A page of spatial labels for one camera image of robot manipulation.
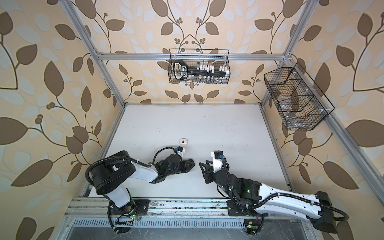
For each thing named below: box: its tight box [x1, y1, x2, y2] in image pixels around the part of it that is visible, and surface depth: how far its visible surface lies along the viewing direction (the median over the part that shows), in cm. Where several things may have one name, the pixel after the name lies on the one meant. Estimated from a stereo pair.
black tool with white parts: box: [173, 60, 230, 80], surface depth 84 cm
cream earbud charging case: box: [179, 138, 189, 145], surface depth 99 cm
